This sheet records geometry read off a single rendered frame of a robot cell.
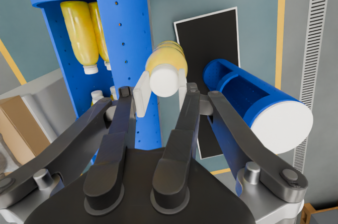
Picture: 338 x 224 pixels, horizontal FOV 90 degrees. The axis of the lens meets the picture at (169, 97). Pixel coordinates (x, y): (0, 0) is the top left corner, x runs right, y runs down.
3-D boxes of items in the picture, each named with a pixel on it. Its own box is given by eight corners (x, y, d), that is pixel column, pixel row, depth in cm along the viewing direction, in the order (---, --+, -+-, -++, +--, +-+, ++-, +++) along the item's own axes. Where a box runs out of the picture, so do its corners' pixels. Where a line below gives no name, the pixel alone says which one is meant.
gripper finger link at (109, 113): (133, 120, 15) (100, 122, 15) (142, 97, 20) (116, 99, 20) (130, 105, 15) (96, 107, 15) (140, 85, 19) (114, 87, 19)
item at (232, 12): (197, 151, 210) (200, 159, 196) (172, 22, 149) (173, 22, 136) (239, 142, 208) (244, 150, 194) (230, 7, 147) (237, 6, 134)
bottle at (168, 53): (170, 75, 42) (167, 113, 25) (148, 56, 40) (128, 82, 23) (190, 53, 39) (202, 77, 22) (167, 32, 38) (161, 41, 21)
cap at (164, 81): (166, 98, 24) (166, 104, 22) (144, 81, 23) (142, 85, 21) (185, 78, 23) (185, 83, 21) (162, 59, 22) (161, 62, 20)
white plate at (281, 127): (322, 99, 69) (319, 98, 70) (256, 103, 68) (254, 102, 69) (303, 152, 80) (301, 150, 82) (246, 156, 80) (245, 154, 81)
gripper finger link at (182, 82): (178, 87, 16) (186, 87, 16) (178, 68, 22) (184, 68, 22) (180, 116, 17) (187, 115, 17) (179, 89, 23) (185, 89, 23)
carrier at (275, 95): (234, 57, 150) (202, 59, 149) (321, 97, 70) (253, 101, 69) (231, 87, 162) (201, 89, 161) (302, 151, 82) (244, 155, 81)
